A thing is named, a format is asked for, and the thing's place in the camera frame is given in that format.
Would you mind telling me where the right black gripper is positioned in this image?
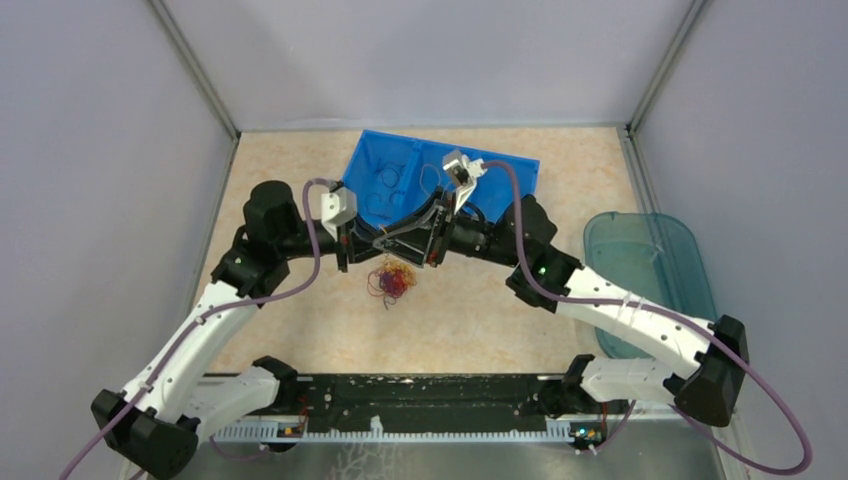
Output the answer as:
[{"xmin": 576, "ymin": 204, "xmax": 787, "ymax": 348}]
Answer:
[{"xmin": 373, "ymin": 186, "xmax": 523, "ymax": 269}]

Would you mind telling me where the aluminium corner post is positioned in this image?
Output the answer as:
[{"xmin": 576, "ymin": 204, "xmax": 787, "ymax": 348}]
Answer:
[
  {"xmin": 146, "ymin": 0, "xmax": 241, "ymax": 142},
  {"xmin": 627, "ymin": 0, "xmax": 711, "ymax": 137}
]

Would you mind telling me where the aluminium frame rail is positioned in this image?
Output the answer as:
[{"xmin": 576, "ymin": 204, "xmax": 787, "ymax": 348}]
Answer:
[{"xmin": 137, "ymin": 374, "xmax": 739, "ymax": 421}]

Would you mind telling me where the white toothed cable duct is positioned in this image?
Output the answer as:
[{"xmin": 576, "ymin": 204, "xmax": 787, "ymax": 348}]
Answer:
[{"xmin": 158, "ymin": 418, "xmax": 578, "ymax": 444}]

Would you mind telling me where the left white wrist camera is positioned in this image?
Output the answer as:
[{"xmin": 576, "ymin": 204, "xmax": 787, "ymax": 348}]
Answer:
[{"xmin": 320, "ymin": 187, "xmax": 358, "ymax": 241}]

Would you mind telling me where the teal transparent plastic tray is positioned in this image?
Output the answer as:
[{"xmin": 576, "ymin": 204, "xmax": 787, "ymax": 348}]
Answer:
[{"xmin": 583, "ymin": 212, "xmax": 719, "ymax": 321}]

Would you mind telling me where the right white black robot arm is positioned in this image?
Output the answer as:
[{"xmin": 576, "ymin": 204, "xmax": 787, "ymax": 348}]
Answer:
[{"xmin": 371, "ymin": 190, "xmax": 751, "ymax": 427}]

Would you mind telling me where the coloured wire ball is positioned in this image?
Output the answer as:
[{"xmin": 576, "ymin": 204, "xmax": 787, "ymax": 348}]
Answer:
[{"xmin": 366, "ymin": 259, "xmax": 417, "ymax": 310}]

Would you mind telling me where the left aluminium corner post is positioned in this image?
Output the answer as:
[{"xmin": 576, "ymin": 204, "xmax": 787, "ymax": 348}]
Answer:
[{"xmin": 146, "ymin": 0, "xmax": 241, "ymax": 142}]

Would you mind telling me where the right aluminium corner post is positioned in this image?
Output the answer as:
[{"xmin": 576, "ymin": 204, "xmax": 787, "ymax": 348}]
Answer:
[{"xmin": 627, "ymin": 0, "xmax": 711, "ymax": 137}]

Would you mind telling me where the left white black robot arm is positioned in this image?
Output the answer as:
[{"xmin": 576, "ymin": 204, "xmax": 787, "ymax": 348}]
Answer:
[{"xmin": 91, "ymin": 178, "xmax": 359, "ymax": 479}]

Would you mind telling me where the thin dark purple wire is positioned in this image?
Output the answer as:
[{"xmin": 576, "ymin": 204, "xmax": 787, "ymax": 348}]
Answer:
[{"xmin": 367, "ymin": 158, "xmax": 445, "ymax": 220}]

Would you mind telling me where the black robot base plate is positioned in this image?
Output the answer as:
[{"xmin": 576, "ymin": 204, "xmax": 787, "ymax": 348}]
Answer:
[{"xmin": 235, "ymin": 373, "xmax": 627, "ymax": 435}]

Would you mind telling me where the blue three-compartment plastic bin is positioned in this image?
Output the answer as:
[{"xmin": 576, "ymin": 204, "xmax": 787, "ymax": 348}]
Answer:
[{"xmin": 342, "ymin": 130, "xmax": 540, "ymax": 227}]

